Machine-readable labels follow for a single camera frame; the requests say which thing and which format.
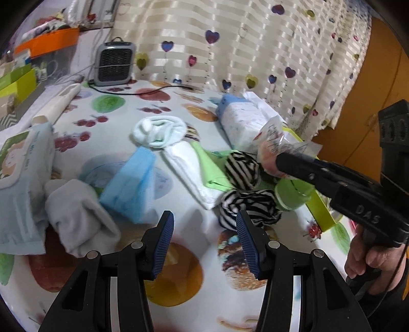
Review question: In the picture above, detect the white paper roll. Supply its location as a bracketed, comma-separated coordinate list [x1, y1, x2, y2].
[31, 84, 82, 125]

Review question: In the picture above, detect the fruit printed tablecloth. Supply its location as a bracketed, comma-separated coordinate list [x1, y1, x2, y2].
[0, 78, 355, 332]

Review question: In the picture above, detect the heart print striped curtain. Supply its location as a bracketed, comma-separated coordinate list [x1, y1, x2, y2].
[112, 0, 374, 141]

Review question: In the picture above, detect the lime cardboard box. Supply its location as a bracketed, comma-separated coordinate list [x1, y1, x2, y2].
[281, 126, 344, 233]

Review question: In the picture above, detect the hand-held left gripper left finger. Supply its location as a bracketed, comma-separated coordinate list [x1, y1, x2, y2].
[38, 210, 176, 332]

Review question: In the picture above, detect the white blue tissue pack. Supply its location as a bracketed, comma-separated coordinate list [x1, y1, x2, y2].
[215, 92, 288, 150]

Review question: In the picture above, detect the grey space heater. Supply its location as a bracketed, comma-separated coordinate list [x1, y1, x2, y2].
[93, 38, 137, 87]

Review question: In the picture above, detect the green plastic cup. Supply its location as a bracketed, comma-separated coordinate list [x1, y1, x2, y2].
[274, 179, 315, 211]

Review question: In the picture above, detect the grey chevron box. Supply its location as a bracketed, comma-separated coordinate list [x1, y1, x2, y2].
[0, 86, 45, 128]

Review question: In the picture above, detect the grey sock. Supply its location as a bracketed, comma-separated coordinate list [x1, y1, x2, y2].
[44, 179, 122, 257]

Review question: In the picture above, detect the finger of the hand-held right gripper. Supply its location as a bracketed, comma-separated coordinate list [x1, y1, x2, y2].
[312, 160, 381, 193]
[276, 152, 334, 196]

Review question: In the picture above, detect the white folded towel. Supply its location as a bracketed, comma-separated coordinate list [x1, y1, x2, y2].
[161, 142, 224, 209]

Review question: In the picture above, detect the wet wipes pack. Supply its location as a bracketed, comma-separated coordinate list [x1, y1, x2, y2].
[0, 123, 56, 256]

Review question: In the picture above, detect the black white striped sock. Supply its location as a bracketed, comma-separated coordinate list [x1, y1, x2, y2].
[219, 188, 283, 230]
[224, 151, 263, 192]

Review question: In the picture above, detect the clear plastic packet red print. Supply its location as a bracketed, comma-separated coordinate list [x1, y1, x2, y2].
[256, 116, 323, 177]

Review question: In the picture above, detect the green cloth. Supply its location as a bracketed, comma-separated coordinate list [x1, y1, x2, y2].
[192, 142, 231, 189]

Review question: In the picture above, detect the black power cable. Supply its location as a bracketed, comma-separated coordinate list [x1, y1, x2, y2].
[88, 80, 205, 96]

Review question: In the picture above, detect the clear box orange lid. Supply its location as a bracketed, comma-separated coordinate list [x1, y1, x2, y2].
[14, 27, 80, 77]

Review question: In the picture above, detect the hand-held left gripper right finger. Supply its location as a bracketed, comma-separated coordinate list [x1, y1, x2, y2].
[236, 210, 374, 332]

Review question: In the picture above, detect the stack of blue face masks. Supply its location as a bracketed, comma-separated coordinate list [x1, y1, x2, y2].
[99, 147, 157, 224]

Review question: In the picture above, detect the pile of small packets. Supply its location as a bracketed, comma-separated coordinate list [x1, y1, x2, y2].
[35, 9, 84, 32]

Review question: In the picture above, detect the pale mint rolled sock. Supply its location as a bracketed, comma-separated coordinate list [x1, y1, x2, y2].
[132, 115, 187, 148]

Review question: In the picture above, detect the wooden wardrobe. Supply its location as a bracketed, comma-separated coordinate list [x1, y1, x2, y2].
[311, 16, 409, 167]

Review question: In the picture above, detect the person's right hand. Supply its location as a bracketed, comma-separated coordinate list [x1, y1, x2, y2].
[345, 223, 404, 279]

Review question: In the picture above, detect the green cardboard box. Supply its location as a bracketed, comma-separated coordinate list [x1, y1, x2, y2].
[0, 64, 38, 103]

